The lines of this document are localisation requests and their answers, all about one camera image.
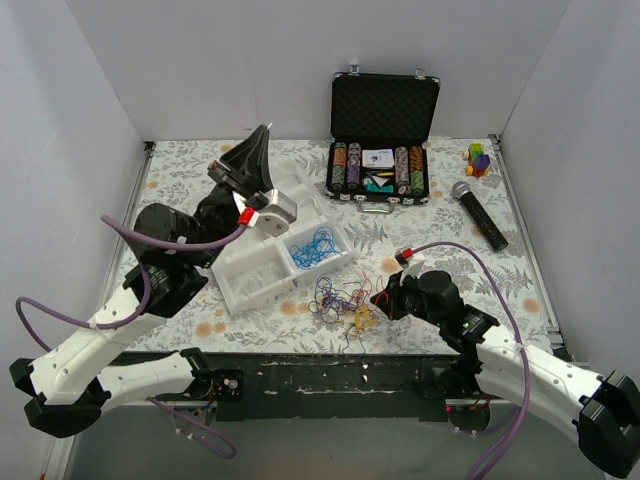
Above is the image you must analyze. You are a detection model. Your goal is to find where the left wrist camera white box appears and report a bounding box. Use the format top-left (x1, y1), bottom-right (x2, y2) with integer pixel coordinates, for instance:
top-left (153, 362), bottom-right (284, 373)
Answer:
top-left (256, 189), bottom-right (297, 237)

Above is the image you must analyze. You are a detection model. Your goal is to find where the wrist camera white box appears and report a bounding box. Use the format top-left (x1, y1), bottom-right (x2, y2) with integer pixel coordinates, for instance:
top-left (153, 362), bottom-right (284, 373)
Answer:
top-left (256, 189), bottom-right (297, 237)
top-left (395, 248), bottom-right (426, 285)

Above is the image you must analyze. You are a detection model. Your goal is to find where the black poker chip case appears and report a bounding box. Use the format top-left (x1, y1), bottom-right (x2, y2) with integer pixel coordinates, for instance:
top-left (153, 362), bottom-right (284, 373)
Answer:
top-left (324, 64), bottom-right (441, 214)

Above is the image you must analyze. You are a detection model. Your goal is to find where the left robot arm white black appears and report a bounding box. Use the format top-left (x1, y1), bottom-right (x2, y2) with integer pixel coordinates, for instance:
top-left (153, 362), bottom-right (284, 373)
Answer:
top-left (9, 125), bottom-right (272, 438)

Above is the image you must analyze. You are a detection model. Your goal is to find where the colourful toy block train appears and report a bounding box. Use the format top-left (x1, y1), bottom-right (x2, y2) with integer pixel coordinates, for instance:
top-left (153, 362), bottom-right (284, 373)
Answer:
top-left (463, 143), bottom-right (491, 178)

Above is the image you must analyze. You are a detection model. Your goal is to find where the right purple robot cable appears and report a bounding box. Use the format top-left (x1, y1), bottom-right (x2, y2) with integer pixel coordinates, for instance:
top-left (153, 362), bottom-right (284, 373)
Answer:
top-left (409, 240), bottom-right (532, 480)

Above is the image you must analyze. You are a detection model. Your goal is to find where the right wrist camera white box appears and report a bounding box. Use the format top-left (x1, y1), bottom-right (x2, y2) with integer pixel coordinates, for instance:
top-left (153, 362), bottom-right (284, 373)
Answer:
top-left (395, 248), bottom-right (426, 285)

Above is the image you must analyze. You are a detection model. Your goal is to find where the black metal base plate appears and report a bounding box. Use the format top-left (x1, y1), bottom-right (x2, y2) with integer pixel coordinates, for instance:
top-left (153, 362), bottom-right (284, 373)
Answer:
top-left (154, 352), bottom-right (511, 424)

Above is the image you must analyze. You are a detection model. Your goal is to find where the white plastic compartment tray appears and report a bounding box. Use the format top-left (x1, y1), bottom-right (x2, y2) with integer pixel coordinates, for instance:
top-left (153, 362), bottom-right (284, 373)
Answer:
top-left (209, 159), bottom-right (360, 315)

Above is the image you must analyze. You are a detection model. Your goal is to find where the purple thin wire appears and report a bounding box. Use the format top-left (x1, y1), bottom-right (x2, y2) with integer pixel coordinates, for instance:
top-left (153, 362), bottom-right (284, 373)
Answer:
top-left (307, 274), bottom-right (376, 354)

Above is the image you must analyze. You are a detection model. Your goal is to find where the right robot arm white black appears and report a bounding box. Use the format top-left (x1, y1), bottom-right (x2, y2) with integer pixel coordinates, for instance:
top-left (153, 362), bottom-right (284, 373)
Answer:
top-left (370, 271), bottom-right (639, 479)

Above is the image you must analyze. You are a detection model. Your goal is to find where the black handheld microphone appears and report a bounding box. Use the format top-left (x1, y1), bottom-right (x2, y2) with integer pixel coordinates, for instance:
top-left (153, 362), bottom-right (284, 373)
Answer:
top-left (452, 181), bottom-right (509, 252)

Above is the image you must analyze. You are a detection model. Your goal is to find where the floral patterned table mat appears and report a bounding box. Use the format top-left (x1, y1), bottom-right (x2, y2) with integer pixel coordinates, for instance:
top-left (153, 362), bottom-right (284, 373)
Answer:
top-left (133, 137), bottom-right (552, 354)

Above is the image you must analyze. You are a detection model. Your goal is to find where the yellow thin wire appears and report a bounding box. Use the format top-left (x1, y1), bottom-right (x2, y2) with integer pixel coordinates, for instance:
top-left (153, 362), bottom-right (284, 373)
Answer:
top-left (349, 307), bottom-right (376, 334)

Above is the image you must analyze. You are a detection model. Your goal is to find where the blue thin wire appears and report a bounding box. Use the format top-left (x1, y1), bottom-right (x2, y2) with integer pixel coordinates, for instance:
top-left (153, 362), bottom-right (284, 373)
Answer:
top-left (289, 227), bottom-right (339, 271)

